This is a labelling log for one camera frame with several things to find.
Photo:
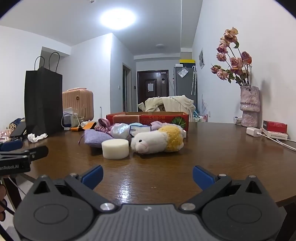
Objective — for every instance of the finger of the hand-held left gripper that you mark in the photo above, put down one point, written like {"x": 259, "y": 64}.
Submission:
{"x": 39, "y": 151}

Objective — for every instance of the red cardboard box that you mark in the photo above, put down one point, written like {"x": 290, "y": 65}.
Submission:
{"x": 166, "y": 119}

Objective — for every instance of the wall picture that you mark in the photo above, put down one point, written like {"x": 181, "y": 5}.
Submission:
{"x": 202, "y": 59}

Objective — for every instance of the white round sponge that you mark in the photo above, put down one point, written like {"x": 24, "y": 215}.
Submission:
{"x": 115, "y": 149}

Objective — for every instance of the brown chair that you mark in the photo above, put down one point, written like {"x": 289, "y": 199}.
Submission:
{"x": 160, "y": 108}

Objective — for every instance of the dried pink roses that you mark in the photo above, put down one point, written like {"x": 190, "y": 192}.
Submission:
{"x": 233, "y": 62}

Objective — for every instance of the white paper piece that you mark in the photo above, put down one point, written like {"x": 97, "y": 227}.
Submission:
{"x": 253, "y": 131}

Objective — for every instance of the small white pill bottle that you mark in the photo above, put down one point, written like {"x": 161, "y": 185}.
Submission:
{"x": 237, "y": 120}

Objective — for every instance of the small white squeeze bottle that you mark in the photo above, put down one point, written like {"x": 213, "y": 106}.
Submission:
{"x": 85, "y": 124}

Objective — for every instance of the grey refrigerator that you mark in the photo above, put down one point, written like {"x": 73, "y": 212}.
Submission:
{"x": 183, "y": 83}

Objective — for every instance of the yellow black box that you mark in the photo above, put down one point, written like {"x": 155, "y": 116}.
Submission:
{"x": 187, "y": 61}

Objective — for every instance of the pink shiny pouch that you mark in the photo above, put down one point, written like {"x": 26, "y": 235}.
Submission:
{"x": 4, "y": 136}

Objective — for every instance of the mauve satin scrunchie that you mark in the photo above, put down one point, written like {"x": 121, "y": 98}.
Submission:
{"x": 104, "y": 129}
{"x": 104, "y": 122}

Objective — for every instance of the dark brown entrance door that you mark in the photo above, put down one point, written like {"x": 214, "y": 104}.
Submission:
{"x": 152, "y": 81}

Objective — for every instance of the black phone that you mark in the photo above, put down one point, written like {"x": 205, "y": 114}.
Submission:
{"x": 18, "y": 129}

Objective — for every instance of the white yellow plush sheep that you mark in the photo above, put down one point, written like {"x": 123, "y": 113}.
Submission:
{"x": 150, "y": 141}

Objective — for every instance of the white paper notice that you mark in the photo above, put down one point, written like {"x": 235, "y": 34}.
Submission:
{"x": 150, "y": 87}

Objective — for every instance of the purple sachet pillow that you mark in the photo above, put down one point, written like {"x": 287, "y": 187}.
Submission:
{"x": 94, "y": 138}

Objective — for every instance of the light purple plush piece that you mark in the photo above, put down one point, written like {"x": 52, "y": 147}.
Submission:
{"x": 157, "y": 125}

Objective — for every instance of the light blue cloth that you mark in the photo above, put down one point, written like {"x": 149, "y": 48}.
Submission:
{"x": 138, "y": 129}

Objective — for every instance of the white flat box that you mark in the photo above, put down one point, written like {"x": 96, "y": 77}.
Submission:
{"x": 276, "y": 136}

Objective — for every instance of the black paper bag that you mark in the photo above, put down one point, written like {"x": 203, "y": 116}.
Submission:
{"x": 42, "y": 102}

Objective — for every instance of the blue pouch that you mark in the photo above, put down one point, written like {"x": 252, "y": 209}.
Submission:
{"x": 11, "y": 145}

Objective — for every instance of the white tissue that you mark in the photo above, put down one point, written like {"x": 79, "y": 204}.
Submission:
{"x": 37, "y": 137}

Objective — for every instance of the round ceiling light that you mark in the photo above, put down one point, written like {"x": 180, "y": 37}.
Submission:
{"x": 118, "y": 17}

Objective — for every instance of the pink hard suitcase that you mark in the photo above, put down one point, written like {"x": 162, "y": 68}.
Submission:
{"x": 78, "y": 102}

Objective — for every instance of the group of small white bottles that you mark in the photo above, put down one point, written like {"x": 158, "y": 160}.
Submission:
{"x": 199, "y": 118}

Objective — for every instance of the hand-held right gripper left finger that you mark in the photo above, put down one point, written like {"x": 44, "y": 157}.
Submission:
{"x": 94, "y": 175}

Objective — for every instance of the beige coat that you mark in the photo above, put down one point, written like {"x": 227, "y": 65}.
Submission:
{"x": 175, "y": 104}

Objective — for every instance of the small white box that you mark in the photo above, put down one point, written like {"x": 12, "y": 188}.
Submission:
{"x": 184, "y": 134}

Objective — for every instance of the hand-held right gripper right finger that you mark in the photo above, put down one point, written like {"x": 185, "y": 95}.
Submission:
{"x": 203, "y": 177}

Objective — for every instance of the clear plastic bag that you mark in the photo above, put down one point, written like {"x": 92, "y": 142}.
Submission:
{"x": 74, "y": 113}
{"x": 120, "y": 132}

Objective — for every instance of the person's left hand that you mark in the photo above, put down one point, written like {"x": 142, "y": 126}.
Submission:
{"x": 1, "y": 197}

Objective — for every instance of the folded white umbrella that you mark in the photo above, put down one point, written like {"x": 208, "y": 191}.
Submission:
{"x": 194, "y": 78}

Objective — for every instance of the dark side door frame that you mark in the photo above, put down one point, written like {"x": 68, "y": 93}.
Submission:
{"x": 126, "y": 88}

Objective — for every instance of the pink textured vase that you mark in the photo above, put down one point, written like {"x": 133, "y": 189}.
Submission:
{"x": 249, "y": 104}

